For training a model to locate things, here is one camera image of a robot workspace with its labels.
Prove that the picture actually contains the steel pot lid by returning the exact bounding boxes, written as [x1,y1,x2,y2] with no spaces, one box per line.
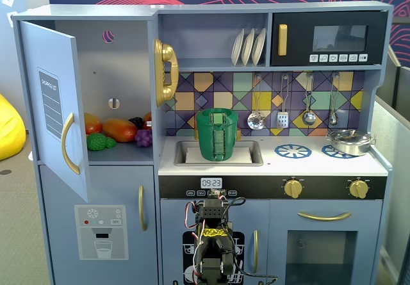
[327,128,373,145]

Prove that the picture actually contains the green plastic container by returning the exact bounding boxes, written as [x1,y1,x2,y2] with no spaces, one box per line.
[196,118,240,163]

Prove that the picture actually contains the grey toy sink basin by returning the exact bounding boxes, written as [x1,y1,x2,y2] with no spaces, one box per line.
[174,140,265,167]

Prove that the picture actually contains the steel slotted skimmer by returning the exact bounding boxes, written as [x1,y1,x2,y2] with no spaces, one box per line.
[247,74,267,131]

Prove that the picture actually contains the purple toy grapes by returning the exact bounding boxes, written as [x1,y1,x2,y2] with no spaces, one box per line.
[134,128,153,149]

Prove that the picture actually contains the dark toy blackberry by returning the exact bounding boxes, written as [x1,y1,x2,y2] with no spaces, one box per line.
[128,116,145,131]

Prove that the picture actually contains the steel slotted spatula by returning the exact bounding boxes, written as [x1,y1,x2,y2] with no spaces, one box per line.
[276,74,291,129]

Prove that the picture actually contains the large red orange toy mango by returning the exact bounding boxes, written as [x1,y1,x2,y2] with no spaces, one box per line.
[102,118,139,143]

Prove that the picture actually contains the gold toy telephone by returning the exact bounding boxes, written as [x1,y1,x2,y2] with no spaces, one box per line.
[153,38,180,108]

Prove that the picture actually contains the white toy plate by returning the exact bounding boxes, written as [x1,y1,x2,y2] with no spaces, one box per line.
[240,28,256,67]
[231,28,245,67]
[251,28,267,66]

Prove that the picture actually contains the blue wooden toy kitchen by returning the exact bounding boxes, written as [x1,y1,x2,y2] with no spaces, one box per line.
[11,0,394,285]

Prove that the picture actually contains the blue dishwasher door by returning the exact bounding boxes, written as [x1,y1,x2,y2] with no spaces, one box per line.
[160,199,271,285]

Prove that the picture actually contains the steel toy ladle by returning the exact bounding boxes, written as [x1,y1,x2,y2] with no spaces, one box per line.
[302,73,318,127]

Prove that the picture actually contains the gold stove knob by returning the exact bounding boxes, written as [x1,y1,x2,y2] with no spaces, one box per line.
[283,178,304,200]
[347,178,370,200]

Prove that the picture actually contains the green toy broccoli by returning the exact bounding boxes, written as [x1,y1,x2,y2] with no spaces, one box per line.
[86,132,117,152]

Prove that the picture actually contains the small red orange toy mango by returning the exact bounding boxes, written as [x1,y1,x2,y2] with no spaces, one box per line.
[83,112,104,136]

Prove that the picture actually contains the steel toy spoon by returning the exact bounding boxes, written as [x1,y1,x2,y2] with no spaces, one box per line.
[329,73,341,127]

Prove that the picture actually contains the blue oven door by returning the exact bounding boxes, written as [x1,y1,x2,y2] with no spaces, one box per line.
[270,199,384,285]

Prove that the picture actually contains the black toy microwave door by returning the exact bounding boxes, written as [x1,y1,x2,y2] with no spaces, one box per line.
[270,10,389,67]

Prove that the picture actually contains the steel toy pot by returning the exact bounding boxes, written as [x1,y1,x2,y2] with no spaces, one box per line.
[325,133,376,157]

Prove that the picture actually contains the blue freezer door with dispenser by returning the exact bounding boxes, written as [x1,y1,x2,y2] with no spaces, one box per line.
[38,164,158,285]

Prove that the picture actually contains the blue fridge door with list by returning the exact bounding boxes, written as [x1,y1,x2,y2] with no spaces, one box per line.
[19,20,91,204]

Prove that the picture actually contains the grey office partition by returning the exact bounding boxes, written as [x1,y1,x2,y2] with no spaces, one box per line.
[372,44,410,285]

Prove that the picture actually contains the yellow bean bag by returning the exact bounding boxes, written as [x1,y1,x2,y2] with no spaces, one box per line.
[0,93,27,162]

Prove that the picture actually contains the black cable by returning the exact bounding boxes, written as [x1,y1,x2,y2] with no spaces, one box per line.
[224,196,279,285]

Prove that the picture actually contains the red white servo wires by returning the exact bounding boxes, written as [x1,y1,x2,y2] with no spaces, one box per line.
[184,200,208,285]

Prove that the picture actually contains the gold freezer door handle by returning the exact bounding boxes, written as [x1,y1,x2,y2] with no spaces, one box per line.
[138,184,149,232]

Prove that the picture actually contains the gold microwave handle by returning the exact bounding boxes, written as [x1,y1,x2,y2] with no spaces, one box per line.
[277,24,288,57]

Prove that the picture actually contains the gold dishwasher door handle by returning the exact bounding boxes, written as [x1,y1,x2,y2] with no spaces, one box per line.
[252,229,259,275]

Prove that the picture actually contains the gold fridge door handle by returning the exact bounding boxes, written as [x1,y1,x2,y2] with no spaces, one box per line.
[61,112,81,175]

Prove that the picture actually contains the gold oven door handle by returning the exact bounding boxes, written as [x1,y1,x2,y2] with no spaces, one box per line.
[297,211,352,222]

